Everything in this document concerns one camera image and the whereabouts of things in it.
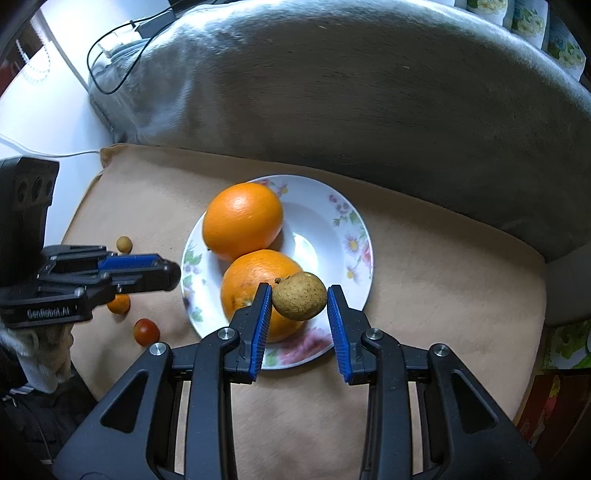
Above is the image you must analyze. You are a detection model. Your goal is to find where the refill pouch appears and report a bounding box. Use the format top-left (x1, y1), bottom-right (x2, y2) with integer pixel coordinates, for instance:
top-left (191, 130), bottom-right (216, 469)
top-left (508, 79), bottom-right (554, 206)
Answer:
top-left (545, 12), bottom-right (587, 81)
top-left (454, 0), bottom-right (514, 26)
top-left (504, 0), bottom-right (549, 49)

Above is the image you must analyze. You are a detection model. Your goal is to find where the smooth large orange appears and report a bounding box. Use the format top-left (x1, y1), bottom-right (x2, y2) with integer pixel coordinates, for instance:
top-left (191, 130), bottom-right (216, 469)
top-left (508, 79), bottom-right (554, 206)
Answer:
top-left (202, 182), bottom-right (283, 261)

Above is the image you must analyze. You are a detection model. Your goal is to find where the small tangerine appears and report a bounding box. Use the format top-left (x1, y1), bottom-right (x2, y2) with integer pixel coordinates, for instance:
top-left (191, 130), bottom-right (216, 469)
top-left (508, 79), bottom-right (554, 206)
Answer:
top-left (106, 294), bottom-right (131, 315)

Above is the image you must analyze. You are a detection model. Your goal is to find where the black cable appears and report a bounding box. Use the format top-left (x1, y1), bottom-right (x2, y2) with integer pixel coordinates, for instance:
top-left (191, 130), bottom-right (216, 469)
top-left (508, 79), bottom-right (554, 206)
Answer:
top-left (86, 0), bottom-right (187, 96)

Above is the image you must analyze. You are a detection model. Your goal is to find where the red cherry tomato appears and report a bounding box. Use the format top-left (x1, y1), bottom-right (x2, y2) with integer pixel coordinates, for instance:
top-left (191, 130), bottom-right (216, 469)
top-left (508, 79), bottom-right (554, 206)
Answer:
top-left (133, 318), bottom-right (160, 347)

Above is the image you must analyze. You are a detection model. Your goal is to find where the rough large orange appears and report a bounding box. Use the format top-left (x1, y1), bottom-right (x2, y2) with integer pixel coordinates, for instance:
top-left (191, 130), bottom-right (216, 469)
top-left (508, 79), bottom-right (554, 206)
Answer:
top-left (219, 248), bottom-right (307, 344)

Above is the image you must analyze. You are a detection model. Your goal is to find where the longan brown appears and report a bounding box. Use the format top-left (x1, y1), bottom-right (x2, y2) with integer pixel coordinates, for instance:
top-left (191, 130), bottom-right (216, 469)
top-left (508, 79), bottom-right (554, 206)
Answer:
top-left (116, 235), bottom-right (133, 254)
top-left (273, 272), bottom-right (328, 322)

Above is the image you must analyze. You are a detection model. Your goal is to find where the white cable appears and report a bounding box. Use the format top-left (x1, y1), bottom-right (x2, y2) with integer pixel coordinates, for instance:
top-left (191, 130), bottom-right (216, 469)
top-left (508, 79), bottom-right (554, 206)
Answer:
top-left (0, 133), bottom-right (101, 159)

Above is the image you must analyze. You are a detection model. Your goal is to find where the grey folded blanket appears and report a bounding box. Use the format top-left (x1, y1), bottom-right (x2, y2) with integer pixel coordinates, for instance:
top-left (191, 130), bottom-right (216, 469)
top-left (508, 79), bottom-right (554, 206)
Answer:
top-left (89, 1), bottom-right (590, 261)

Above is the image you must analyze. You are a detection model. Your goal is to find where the white bead curtain chain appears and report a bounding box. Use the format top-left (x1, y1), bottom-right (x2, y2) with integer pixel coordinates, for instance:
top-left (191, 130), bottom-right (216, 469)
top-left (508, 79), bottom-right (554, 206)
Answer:
top-left (13, 38), bottom-right (54, 86)

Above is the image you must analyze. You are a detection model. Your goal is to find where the white floral plate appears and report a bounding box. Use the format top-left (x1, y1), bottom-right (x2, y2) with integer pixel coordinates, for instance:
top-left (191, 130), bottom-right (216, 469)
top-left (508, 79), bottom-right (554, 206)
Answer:
top-left (180, 174), bottom-right (374, 370)

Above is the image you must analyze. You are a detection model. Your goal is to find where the black power adapter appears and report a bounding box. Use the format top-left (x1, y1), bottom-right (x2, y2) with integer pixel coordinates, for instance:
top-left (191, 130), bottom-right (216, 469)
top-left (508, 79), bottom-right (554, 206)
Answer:
top-left (134, 10), bottom-right (175, 39)

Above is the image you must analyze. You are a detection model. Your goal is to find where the green snack package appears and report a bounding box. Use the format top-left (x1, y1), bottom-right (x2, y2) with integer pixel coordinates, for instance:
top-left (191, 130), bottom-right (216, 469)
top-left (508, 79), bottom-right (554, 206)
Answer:
top-left (542, 319), bottom-right (590, 370)

